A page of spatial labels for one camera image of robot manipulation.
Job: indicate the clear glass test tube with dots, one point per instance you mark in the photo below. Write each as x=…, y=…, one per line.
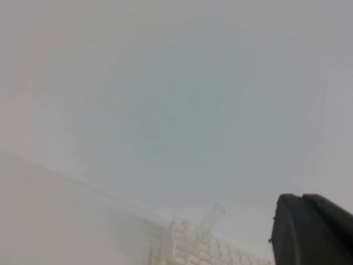
x=211, y=218

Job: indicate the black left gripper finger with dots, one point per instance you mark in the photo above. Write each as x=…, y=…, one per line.
x=311, y=230

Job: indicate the white test tube rack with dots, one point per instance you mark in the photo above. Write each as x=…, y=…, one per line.
x=175, y=247

